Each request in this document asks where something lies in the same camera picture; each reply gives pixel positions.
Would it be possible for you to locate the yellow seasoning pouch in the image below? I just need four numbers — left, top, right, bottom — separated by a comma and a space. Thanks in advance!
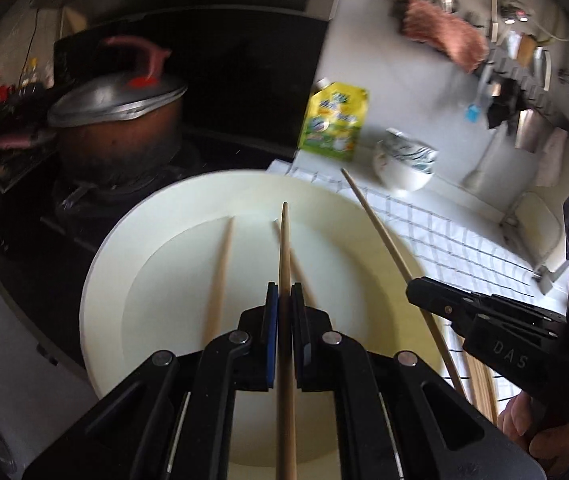
299, 78, 370, 162

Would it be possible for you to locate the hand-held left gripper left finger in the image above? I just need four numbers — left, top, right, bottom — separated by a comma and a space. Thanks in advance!
22, 282, 281, 480

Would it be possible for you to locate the blue patterned bowl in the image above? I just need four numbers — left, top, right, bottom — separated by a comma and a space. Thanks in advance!
385, 127, 439, 176

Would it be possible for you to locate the blue silicone brush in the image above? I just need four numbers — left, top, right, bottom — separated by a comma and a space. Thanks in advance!
463, 67, 490, 125

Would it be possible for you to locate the pink hanging cloth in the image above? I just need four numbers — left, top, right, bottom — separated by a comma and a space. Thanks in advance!
399, 0, 488, 73

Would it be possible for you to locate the person's right hand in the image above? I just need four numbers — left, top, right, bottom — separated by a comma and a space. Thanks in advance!
497, 395, 569, 471

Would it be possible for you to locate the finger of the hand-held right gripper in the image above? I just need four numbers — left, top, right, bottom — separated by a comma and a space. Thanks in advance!
407, 277, 565, 338

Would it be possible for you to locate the white long handled spoon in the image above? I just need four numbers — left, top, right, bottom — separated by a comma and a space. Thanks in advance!
462, 132, 498, 191

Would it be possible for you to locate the black gas stove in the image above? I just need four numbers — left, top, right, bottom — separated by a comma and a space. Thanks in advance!
0, 125, 295, 261

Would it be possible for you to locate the white round plate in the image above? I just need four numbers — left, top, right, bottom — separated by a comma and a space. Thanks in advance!
79, 170, 465, 466

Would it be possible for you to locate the black wall hook rail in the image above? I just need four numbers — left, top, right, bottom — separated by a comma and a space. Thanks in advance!
392, 0, 569, 131

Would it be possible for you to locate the black hanging cloth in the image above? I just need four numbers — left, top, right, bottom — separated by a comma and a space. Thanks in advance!
487, 82, 520, 131

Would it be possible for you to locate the row of wooden chopsticks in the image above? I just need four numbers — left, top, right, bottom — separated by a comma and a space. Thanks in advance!
462, 332, 499, 423

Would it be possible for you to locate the row of condiment bottles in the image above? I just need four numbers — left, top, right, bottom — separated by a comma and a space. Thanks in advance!
0, 57, 48, 113

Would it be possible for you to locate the white hanging cloth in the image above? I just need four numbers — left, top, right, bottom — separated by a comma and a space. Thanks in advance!
535, 127, 568, 188

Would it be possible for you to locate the single wooden chopstick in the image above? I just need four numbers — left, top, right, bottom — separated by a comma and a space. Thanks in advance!
200, 216, 235, 348
274, 201, 296, 480
272, 220, 315, 306
341, 168, 467, 398

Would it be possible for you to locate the white checkered cloth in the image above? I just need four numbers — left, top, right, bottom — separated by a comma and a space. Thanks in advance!
267, 159, 569, 411

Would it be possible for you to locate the white ceramic bowl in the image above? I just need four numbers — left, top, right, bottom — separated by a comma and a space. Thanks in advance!
372, 140, 433, 192

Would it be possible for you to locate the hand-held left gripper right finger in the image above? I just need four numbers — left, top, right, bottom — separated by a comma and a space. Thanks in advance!
291, 282, 548, 480

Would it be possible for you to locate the metal pot lid red handle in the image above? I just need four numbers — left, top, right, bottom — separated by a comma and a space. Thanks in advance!
47, 35, 188, 128

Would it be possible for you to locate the brown cooking pot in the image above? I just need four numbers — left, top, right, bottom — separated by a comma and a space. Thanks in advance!
0, 95, 185, 181

